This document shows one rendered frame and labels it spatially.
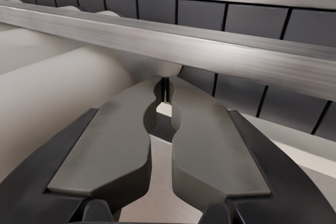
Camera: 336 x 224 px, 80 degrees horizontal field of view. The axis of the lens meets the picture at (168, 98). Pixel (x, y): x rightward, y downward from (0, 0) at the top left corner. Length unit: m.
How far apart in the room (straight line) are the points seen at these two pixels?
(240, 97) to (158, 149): 0.13
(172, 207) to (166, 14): 0.27
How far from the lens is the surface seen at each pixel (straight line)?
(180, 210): 0.34
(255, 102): 0.17
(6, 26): 0.20
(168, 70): 0.15
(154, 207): 0.38
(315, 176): 0.28
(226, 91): 0.17
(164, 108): 0.16
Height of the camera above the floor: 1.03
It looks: 46 degrees down
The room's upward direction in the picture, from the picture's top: 132 degrees counter-clockwise
